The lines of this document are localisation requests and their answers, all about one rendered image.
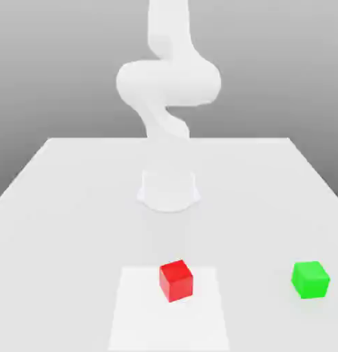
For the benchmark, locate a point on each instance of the small red cube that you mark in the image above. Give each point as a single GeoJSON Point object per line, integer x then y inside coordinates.
{"type": "Point", "coordinates": [176, 280]}

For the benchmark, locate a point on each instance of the small green cube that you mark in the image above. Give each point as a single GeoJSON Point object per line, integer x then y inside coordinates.
{"type": "Point", "coordinates": [310, 280]}

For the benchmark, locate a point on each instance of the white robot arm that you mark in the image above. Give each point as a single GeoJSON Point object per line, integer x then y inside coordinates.
{"type": "Point", "coordinates": [168, 82]}

